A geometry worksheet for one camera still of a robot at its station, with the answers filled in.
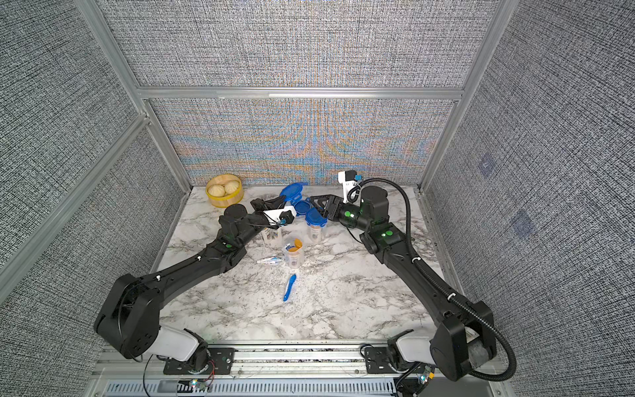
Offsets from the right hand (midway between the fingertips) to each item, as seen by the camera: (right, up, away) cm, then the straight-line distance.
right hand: (313, 194), depth 69 cm
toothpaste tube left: (-17, -24, +26) cm, 39 cm away
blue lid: (0, -7, +22) cm, 24 cm away
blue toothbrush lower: (-9, -32, +19) cm, 38 cm away
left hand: (-9, +2, +8) cm, 13 cm away
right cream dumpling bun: (-38, +6, +44) cm, 59 cm away
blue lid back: (-7, +1, +8) cm, 10 cm away
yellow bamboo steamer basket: (-39, 0, +41) cm, 56 cm away
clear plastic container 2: (-7, -22, +20) cm, 30 cm away
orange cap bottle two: (-17, -15, +31) cm, 38 cm away
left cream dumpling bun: (-44, +4, +41) cm, 60 cm away
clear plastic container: (+1, -14, +27) cm, 30 cm away
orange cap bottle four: (-6, -17, +19) cm, 26 cm away
